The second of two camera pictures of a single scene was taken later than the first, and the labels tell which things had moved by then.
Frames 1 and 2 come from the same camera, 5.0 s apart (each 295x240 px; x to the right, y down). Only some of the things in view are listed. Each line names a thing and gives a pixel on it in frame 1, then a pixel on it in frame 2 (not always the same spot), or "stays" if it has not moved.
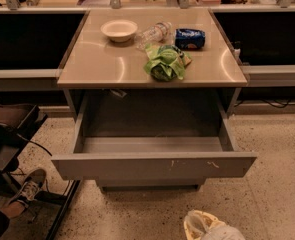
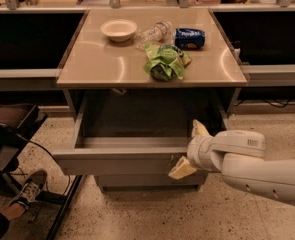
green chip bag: [166, 62] stays
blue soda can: [187, 38] stays
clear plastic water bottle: [159, 33] stays
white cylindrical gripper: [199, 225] to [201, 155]
